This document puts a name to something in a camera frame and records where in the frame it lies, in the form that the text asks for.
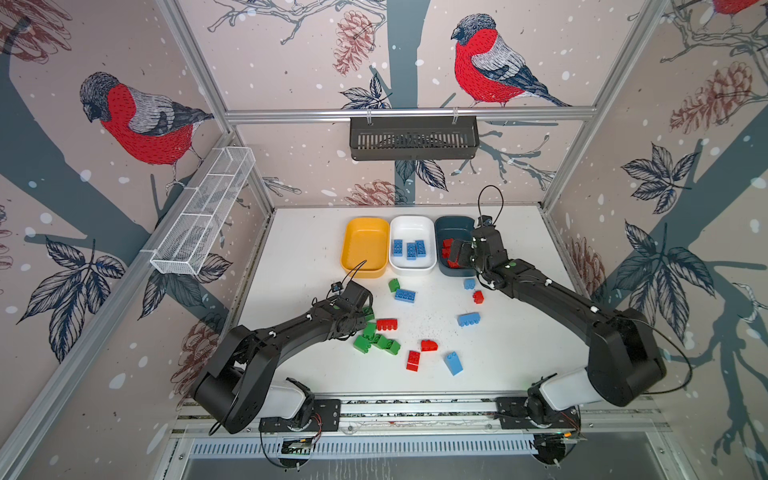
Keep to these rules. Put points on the light blue lego bottom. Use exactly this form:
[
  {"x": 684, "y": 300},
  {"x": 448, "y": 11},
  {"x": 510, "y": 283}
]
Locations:
[{"x": 453, "y": 363}]

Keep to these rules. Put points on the green lego brick centre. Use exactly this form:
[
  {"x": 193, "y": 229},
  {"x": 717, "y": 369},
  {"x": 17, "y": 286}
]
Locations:
[{"x": 370, "y": 332}]

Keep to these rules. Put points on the green lego brick right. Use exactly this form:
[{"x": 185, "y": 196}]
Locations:
[{"x": 393, "y": 347}]

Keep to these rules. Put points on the yellow plastic bin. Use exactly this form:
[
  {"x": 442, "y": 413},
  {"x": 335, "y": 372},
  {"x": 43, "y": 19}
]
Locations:
[{"x": 366, "y": 242}]

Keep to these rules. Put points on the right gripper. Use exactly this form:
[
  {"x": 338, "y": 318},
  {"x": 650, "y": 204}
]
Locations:
[{"x": 466, "y": 248}]

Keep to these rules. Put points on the white wire mesh basket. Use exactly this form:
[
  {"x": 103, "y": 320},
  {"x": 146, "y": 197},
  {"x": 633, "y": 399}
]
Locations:
[{"x": 189, "y": 241}]

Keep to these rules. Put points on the red lego brick bottom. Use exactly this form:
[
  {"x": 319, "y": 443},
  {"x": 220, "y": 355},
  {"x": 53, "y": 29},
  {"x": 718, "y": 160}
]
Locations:
[{"x": 413, "y": 361}]

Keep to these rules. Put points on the small green lego brick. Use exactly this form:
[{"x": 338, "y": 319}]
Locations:
[{"x": 393, "y": 285}]

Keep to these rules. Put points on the green lego brick middle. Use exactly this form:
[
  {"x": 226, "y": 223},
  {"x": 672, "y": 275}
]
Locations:
[{"x": 381, "y": 342}]

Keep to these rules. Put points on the green lego brick left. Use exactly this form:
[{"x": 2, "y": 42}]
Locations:
[{"x": 362, "y": 344}]

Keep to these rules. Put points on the dark teal plastic bin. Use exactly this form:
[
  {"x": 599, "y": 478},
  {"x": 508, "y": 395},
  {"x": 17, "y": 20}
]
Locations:
[{"x": 447, "y": 230}]

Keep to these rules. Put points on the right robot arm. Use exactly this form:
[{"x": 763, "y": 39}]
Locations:
[{"x": 623, "y": 362}]

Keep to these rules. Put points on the white plastic bin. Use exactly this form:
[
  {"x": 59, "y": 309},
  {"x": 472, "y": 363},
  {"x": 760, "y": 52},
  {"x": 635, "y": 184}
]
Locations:
[{"x": 410, "y": 228}]

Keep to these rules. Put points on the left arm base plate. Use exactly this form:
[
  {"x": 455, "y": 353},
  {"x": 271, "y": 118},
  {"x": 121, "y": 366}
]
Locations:
[{"x": 290, "y": 406}]

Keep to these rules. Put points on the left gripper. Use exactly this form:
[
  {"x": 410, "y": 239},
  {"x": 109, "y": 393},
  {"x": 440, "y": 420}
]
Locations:
[{"x": 361, "y": 321}]

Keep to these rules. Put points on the green lego brick top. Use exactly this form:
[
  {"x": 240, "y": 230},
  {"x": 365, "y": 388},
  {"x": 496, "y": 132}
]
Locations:
[{"x": 368, "y": 313}]

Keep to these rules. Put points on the light blue lego brick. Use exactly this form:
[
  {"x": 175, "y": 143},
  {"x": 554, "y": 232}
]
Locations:
[
  {"x": 468, "y": 319},
  {"x": 411, "y": 251}
]

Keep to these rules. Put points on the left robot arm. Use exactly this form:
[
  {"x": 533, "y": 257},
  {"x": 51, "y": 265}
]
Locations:
[{"x": 237, "y": 386}]

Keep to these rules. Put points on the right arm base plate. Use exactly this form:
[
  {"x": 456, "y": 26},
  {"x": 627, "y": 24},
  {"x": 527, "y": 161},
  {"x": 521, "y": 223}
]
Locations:
[{"x": 533, "y": 412}]

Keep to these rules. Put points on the red lego brick studs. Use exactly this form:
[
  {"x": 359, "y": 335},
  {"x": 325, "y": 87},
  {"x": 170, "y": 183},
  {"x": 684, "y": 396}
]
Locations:
[{"x": 386, "y": 324}]

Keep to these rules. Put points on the black wall basket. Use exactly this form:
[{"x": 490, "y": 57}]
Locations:
[{"x": 413, "y": 138}]

